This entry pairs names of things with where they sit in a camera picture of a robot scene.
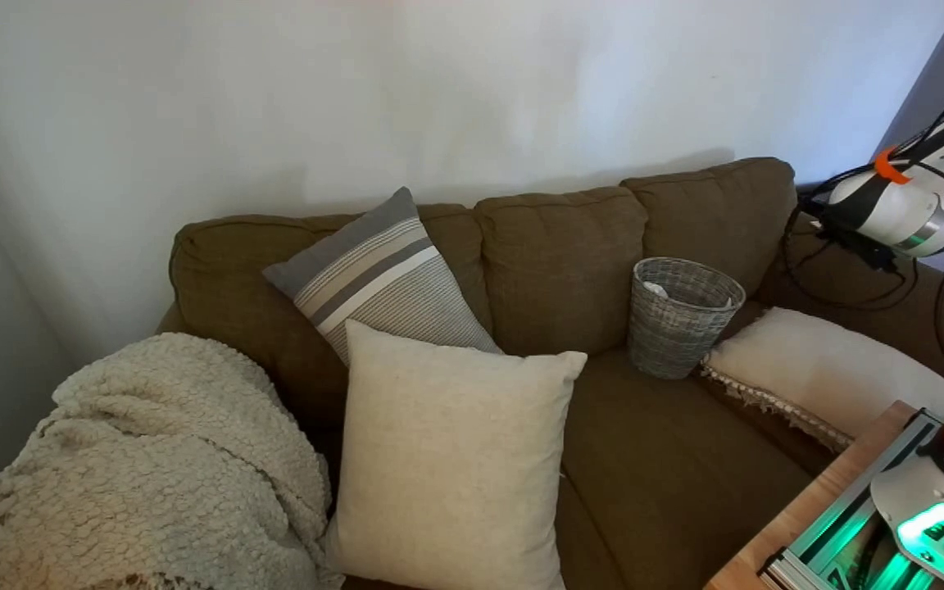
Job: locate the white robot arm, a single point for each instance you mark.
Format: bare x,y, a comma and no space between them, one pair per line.
894,205

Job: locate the grey woven basket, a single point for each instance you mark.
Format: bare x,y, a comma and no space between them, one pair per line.
675,314

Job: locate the grey striped throw pillow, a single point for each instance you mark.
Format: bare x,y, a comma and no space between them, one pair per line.
389,272

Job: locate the cream square throw pillow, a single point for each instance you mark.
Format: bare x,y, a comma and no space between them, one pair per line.
451,464

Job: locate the brown fabric sofa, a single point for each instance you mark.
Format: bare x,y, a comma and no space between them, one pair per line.
665,481

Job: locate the cream knitted blanket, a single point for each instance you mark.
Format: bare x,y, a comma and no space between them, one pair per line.
166,468

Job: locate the white fringed lumbar pillow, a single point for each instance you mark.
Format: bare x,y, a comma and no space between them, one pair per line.
819,378

